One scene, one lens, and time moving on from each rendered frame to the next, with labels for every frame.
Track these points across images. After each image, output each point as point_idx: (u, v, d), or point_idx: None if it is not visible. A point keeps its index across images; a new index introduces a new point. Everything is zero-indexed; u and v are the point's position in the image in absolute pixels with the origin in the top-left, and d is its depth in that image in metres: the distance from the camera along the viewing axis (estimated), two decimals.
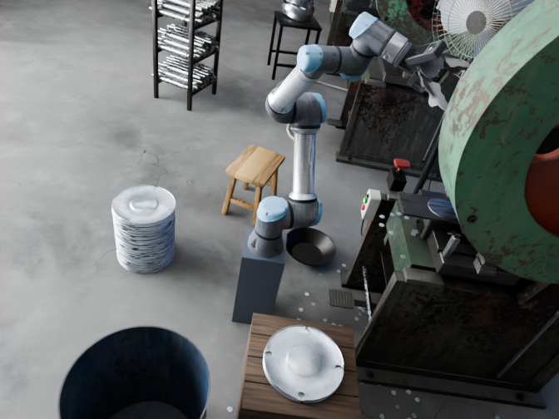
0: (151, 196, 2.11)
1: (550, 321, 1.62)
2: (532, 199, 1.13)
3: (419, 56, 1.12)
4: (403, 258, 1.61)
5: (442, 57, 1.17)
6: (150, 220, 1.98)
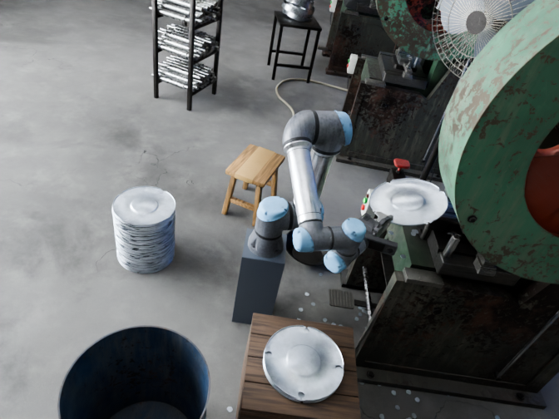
0: (414, 211, 1.60)
1: (550, 321, 1.62)
2: None
3: (378, 251, 1.49)
4: (403, 258, 1.61)
5: (383, 224, 1.51)
6: (378, 192, 1.72)
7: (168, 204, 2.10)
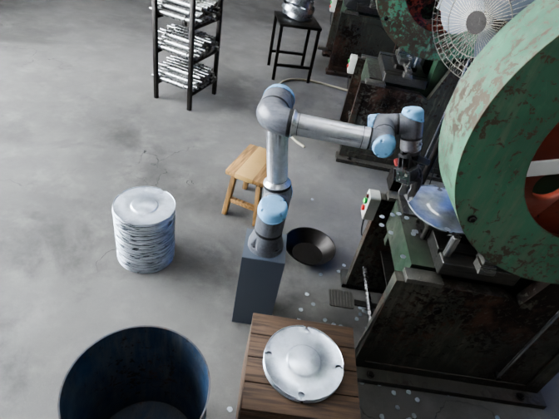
0: None
1: (550, 321, 1.62)
2: None
3: (425, 158, 1.61)
4: (403, 258, 1.61)
5: None
6: (419, 213, 1.62)
7: (168, 204, 2.10)
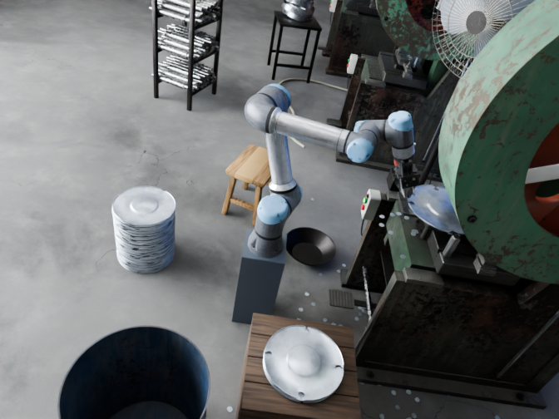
0: (442, 198, 1.72)
1: (550, 321, 1.62)
2: None
3: None
4: (403, 258, 1.61)
5: (397, 177, 1.60)
6: None
7: (168, 204, 2.10)
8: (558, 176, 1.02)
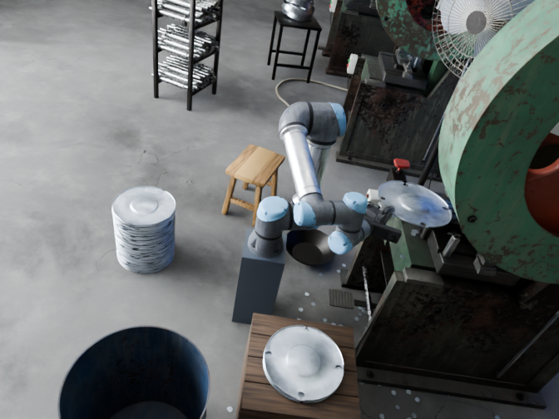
0: (397, 199, 1.64)
1: (550, 321, 1.62)
2: None
3: (382, 239, 1.45)
4: (403, 258, 1.61)
5: (387, 213, 1.49)
6: (432, 196, 1.71)
7: (168, 204, 2.10)
8: None
